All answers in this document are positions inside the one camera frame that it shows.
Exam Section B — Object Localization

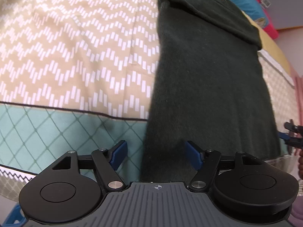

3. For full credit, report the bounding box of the yellow patterned bed cover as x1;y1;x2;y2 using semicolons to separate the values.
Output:
1;0;298;181

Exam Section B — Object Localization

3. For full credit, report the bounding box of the grey board against wall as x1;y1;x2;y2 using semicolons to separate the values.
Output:
265;0;303;30

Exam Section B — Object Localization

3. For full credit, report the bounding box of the red bed sheet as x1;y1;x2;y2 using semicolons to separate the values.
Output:
255;0;279;40

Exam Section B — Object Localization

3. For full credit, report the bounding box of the dark green knit sweater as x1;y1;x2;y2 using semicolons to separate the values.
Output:
140;0;281;182

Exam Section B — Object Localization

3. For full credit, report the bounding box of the person's right hand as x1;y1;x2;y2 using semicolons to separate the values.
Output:
298;151;303;179

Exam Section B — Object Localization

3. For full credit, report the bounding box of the small white digital clock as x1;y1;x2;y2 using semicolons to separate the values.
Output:
261;0;271;8

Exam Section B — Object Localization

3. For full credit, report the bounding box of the blue plastic basket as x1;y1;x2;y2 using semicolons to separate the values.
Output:
1;204;27;227

